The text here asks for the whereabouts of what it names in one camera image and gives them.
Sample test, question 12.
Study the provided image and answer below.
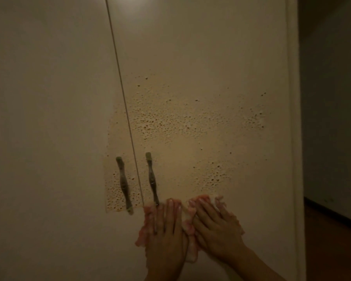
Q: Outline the dark baseboard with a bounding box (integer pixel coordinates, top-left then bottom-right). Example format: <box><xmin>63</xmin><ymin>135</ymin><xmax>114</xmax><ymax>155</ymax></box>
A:
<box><xmin>304</xmin><ymin>197</ymin><xmax>351</xmax><ymax>235</ymax></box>

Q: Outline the cream cabinet door with stains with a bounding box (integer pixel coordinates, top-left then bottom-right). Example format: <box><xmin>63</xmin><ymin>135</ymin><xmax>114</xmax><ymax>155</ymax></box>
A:
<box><xmin>106</xmin><ymin>0</ymin><xmax>296</xmax><ymax>281</ymax></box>

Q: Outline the plain cream cabinet door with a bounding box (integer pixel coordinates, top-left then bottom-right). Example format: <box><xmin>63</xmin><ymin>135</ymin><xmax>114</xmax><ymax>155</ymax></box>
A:
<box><xmin>0</xmin><ymin>0</ymin><xmax>148</xmax><ymax>281</ymax></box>

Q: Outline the person's right forearm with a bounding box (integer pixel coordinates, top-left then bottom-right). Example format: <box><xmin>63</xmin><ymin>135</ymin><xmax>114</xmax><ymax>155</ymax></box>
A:
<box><xmin>230</xmin><ymin>246</ymin><xmax>286</xmax><ymax>281</ymax></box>

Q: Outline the cream cabinet side frame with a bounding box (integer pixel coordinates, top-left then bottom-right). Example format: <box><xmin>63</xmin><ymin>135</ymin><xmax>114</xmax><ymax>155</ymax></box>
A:
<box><xmin>285</xmin><ymin>0</ymin><xmax>308</xmax><ymax>281</ymax></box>

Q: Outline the metal cabinet door handle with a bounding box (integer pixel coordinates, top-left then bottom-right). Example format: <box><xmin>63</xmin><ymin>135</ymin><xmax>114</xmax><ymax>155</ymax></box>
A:
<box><xmin>115</xmin><ymin>156</ymin><xmax>134</xmax><ymax>216</ymax></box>
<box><xmin>145</xmin><ymin>152</ymin><xmax>161</xmax><ymax>207</ymax></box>

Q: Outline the pink cleaning cloth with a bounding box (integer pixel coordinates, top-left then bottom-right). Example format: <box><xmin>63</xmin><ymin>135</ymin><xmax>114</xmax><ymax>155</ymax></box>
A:
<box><xmin>135</xmin><ymin>194</ymin><xmax>245</xmax><ymax>264</ymax></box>

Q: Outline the person's right hand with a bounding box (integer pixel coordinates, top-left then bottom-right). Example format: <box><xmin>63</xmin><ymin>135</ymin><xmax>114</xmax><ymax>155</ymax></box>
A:
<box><xmin>188</xmin><ymin>196</ymin><xmax>247</xmax><ymax>265</ymax></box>

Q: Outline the person's left hand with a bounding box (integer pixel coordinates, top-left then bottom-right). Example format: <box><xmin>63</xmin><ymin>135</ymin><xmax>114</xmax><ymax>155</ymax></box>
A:
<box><xmin>144</xmin><ymin>198</ymin><xmax>190</xmax><ymax>271</ymax></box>

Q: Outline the person's left forearm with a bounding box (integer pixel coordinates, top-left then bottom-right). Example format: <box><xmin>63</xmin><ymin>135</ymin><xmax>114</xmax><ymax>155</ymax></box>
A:
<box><xmin>144</xmin><ymin>268</ymin><xmax>184</xmax><ymax>281</ymax></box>

